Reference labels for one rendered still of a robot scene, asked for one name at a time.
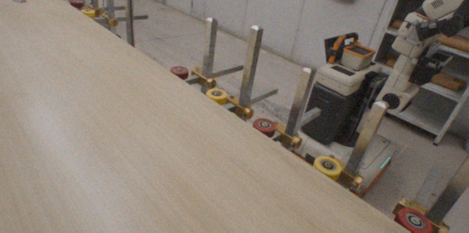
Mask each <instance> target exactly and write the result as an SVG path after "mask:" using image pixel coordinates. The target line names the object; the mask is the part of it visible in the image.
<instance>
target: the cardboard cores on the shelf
mask: <svg viewBox="0 0 469 233"><path fill-rule="evenodd" d="M403 22H404V21H403V20H400V19H399V20H395V21H394V23H393V26H392V27H394V28H396V29H398V30H399V29H400V27H401V25H402V24H403ZM438 41H441V43H440V44H441V45H444V46H447V47H450V48H454V49H457V50H459V51H464V52H466V53H469V37H464V36H461V35H458V34H455V35H454V36H451V37H449V38H448V37H447V36H445V35H442V37H439V38H437V40H436V41H435V42H438ZM383 58H384V59H387V62H386V63H385V65H387V66H390V67H393V68H394V65H395V63H396V61H397V59H398V58H399V57H398V56H394V55H392V54H389V53H385V54H384V56H383ZM431 82H432V83H435V84H439V85H441V86H445V87H446V88H448V89H451V90H454V91H456V90H457V89H458V86H460V88H463V89H464V86H465V85H466V83H467V81H463V80H461V79H459V78H455V77H453V76H450V75H447V74H445V73H438V74H437V75H434V76H432V79H431Z"/></svg>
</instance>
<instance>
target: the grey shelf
mask: <svg viewBox="0 0 469 233"><path fill-rule="evenodd" d="M425 1H426V0H394V1H393V3H392V5H391V9H390V11H389V14H388V17H387V18H386V21H385V23H384V26H383V29H382V31H381V34H380V37H379V39H378V41H377V44H376V46H375V49H374V50H375V51H376V54H375V55H374V56H373V58H372V61H374V62H377V63H380V64H381V65H382V70H381V71H380V74H379V77H382V76H383V77H386V78H389V76H390V75H391V74H392V72H393V71H394V68H393V67H390V66H387V65H385V63H386V62H387V59H384V58H383V56H384V54H385V53H389V54H392V55H394V56H398V57H400V55H401V54H400V53H399V52H397V51H395V50H394V49H393V48H392V42H393V41H394V40H395V39H396V37H397V35H398V31H399V30H398V29H396V28H394V27H392V26H393V23H394V21H395V20H399V19H400V20H402V19H403V20H405V18H406V17H407V15H408V14H410V13H412V12H416V10H417V9H418V8H419V7H422V6H423V4H424V2H425ZM408 5H409V6H408ZM406 10H407V12H406ZM457 34H458V35H461V36H464V37H469V27H467V28H464V29H462V30H461V31H460V32H459V33H457ZM394 38H395V39H394ZM390 49H391V50H390ZM389 51H390V52H389ZM437 51H440V52H444V53H448V54H450V56H453V58H452V59H451V60H450V61H449V62H448V63H446V64H445V65H444V67H443V68H442V70H441V71H440V72H441V73H445V74H447V75H450V76H453V77H455V78H459V79H461V80H463V81H467V83H466V85H465V86H464V89H463V88H460V86H458V89H457V90H456V91H454V90H451V89H448V88H446V87H445V86H441V85H439V84H435V83H432V82H429V83H427V84H424V85H422V86H419V85H417V84H414V85H416V86H418V88H419V91H418V93H417V94H416V96H415V97H414V98H413V99H412V100H411V104H410V105H409V106H408V107H407V108H406V109H405V110H404V111H403V112H401V113H398V114H396V115H395V116H397V117H399V118H401V119H404V120H406V121H408V122H410V123H412V124H415V125H417V126H419V127H421V128H422V129H425V130H427V131H429V132H430V133H433V134H435V135H437V138H436V139H435V141H434V142H433V144H434V145H435V146H437V145H438V142H439V141H440V139H441V138H442V136H443V134H444V133H446V131H447V129H448V127H449V125H450V124H451V122H452V121H453V119H454V117H455V116H456V115H457V113H458V111H459V110H460V107H461V106H462V104H463V103H464V102H465V99H466V98H467V96H468V95H469V53H466V52H464V51H459V50H457V49H454V48H450V47H447V46H444V45H441V44H439V47H438V49H437ZM457 102H458V103H457ZM454 107H455V108H454ZM453 109H454V110H453ZM450 114H451V115H450ZM449 115H450V116H449Z"/></svg>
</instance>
